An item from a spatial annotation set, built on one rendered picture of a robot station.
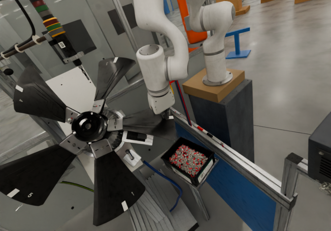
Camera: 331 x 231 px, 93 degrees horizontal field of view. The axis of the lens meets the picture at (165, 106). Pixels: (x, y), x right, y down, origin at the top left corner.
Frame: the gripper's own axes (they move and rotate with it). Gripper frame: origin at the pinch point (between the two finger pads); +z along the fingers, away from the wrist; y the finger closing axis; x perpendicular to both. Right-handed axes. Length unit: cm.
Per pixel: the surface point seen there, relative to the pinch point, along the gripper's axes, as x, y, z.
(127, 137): -7.7, 19.2, 9.1
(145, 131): 2.6, 11.6, -0.9
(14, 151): -74, 95, 37
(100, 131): -4.6, 26.1, -7.2
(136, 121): -4.3, 12.5, -1.2
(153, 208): 7, 32, 84
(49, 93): -26.5, 35.9, -18.2
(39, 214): -54, 122, 98
